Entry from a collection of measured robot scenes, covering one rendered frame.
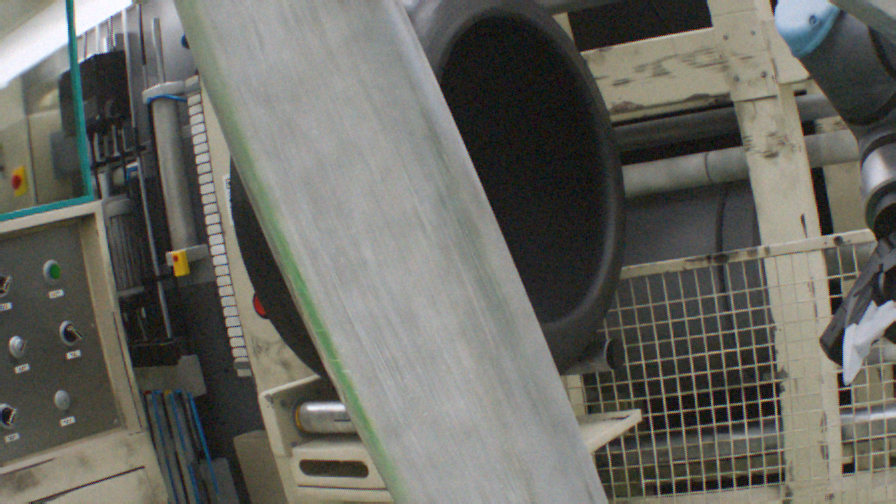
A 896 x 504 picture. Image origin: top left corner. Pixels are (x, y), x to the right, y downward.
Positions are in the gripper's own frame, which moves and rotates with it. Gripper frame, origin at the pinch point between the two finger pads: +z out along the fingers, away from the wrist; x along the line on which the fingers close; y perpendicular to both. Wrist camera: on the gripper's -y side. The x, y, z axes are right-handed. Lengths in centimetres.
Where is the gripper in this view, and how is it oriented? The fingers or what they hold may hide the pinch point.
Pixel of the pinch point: (893, 425)
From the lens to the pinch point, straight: 83.7
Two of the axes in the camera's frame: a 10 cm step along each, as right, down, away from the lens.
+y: 5.1, -4.4, -7.4
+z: -2.1, 7.7, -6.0
